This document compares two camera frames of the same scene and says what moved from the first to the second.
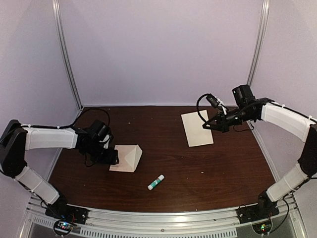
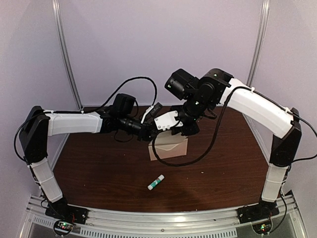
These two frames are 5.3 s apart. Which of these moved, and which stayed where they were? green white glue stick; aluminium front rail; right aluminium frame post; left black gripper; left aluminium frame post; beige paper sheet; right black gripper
Moved: right black gripper; beige paper sheet; left black gripper
Stayed: right aluminium frame post; aluminium front rail; left aluminium frame post; green white glue stick
